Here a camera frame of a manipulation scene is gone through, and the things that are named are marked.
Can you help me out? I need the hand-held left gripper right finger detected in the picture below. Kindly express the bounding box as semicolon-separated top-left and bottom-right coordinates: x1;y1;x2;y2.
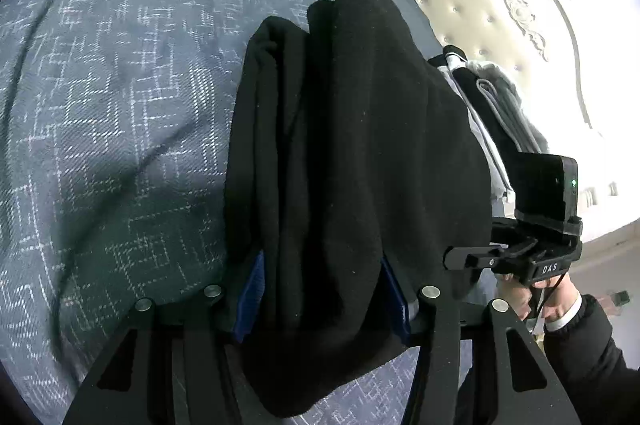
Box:
380;255;581;425

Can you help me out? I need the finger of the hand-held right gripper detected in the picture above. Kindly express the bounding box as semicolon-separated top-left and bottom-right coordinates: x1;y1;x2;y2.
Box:
444;239;539;273

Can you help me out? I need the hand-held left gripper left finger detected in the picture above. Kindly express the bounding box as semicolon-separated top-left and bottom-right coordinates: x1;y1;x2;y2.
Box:
62;250;266;425

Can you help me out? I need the black sweatshirt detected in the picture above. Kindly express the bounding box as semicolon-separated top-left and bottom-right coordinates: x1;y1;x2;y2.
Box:
222;0;493;418

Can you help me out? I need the person's right forearm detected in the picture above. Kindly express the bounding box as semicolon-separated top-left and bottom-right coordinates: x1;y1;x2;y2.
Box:
530;292;640;425

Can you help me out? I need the pile of grey clothes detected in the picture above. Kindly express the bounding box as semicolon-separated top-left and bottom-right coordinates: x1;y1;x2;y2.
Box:
427;45;551;206

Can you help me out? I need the person's right hand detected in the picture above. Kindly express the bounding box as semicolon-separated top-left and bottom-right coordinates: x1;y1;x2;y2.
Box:
497;272;583;331

